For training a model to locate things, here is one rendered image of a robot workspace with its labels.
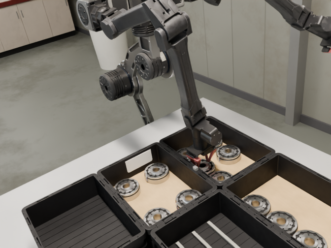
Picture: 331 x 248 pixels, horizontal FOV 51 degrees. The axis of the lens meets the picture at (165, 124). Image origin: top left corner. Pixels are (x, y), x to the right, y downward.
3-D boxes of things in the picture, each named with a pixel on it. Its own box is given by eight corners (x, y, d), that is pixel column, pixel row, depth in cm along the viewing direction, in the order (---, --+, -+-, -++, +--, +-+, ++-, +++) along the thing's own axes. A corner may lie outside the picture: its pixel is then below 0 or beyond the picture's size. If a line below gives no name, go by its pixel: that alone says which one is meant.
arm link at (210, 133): (198, 102, 131) (182, 115, 129) (219, 112, 123) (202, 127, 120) (206, 125, 139) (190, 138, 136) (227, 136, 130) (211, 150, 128)
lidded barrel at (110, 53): (140, 62, 489) (132, 16, 456) (108, 75, 466) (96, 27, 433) (121, 54, 527) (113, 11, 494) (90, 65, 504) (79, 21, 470)
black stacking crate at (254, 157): (161, 162, 158) (157, 141, 152) (211, 136, 171) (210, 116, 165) (221, 211, 129) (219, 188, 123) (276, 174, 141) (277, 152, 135)
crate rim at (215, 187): (96, 176, 140) (94, 171, 139) (157, 145, 153) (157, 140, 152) (148, 236, 111) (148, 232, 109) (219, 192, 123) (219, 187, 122)
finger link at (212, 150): (217, 162, 144) (216, 144, 139) (205, 170, 140) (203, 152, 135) (206, 156, 149) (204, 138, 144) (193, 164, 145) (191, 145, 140)
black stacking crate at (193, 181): (102, 194, 145) (95, 172, 139) (160, 163, 158) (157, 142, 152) (153, 256, 116) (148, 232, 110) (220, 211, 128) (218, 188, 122)
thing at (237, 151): (211, 152, 152) (211, 151, 151) (228, 142, 156) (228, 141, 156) (227, 163, 144) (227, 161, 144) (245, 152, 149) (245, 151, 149)
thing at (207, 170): (185, 168, 145) (185, 167, 145) (202, 156, 150) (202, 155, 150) (202, 178, 138) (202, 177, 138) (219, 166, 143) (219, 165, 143)
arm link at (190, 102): (178, 9, 104) (150, 27, 101) (190, 14, 100) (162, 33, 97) (199, 108, 135) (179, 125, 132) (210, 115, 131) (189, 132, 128)
